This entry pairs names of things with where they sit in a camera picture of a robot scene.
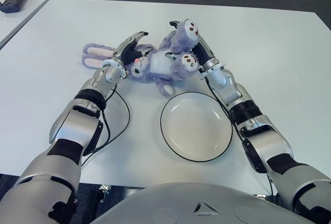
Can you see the silver robot torso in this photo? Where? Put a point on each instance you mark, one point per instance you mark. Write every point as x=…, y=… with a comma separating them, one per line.
x=181, y=203

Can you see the purple plush doll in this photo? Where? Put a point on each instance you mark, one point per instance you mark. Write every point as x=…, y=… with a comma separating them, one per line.
x=165, y=61

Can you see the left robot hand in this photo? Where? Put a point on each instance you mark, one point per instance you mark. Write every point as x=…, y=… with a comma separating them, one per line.
x=129, y=50

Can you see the metal table clamp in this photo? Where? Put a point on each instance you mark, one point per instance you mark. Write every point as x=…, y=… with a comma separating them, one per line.
x=104, y=190

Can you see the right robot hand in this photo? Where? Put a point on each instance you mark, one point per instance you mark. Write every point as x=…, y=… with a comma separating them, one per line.
x=203, y=50

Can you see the white plate with black rim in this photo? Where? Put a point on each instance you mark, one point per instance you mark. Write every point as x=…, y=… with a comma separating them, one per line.
x=196, y=127

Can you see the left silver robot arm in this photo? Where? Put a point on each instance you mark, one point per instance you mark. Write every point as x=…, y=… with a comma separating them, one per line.
x=62, y=136

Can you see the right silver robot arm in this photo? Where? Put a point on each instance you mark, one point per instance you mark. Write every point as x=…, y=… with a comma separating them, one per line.
x=266, y=143

